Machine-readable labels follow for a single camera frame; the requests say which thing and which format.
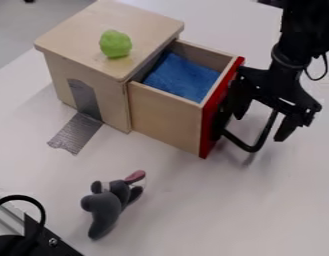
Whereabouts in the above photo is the wooden cabinet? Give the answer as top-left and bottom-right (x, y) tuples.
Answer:
(33, 0), (186, 134)

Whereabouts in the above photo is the blue cloth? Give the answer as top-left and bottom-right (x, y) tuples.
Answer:
(141, 51), (223, 104)

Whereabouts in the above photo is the black metal bracket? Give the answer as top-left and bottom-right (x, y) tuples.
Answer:
(0, 213), (86, 256)

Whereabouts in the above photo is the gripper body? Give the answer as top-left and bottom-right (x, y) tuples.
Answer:
(236, 59), (325, 128)

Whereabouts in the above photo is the grey plush animal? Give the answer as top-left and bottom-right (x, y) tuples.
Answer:
(79, 169), (148, 241)

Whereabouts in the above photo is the black cable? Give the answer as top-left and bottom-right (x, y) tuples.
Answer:
(0, 194), (48, 231)

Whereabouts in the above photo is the grey tape strip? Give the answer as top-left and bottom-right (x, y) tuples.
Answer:
(46, 78), (106, 156)

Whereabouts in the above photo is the green toy ball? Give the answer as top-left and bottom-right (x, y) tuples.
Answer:
(97, 29), (135, 60)

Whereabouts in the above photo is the wooden drawer with red front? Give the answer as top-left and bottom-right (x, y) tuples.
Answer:
(125, 39), (281, 160)

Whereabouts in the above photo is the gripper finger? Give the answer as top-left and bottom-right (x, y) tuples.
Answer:
(272, 112), (306, 143)
(230, 77), (255, 121)

